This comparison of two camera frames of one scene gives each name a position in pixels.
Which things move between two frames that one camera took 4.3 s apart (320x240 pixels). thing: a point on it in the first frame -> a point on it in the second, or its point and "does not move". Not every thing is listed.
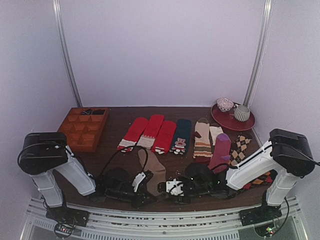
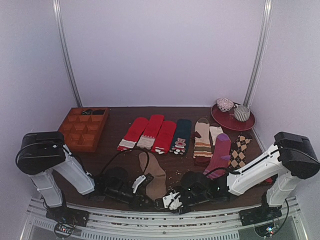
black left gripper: (138, 202) does not move
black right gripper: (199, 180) -> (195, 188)
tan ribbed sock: (153, 164) does not move
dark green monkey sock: (181, 135) does not move
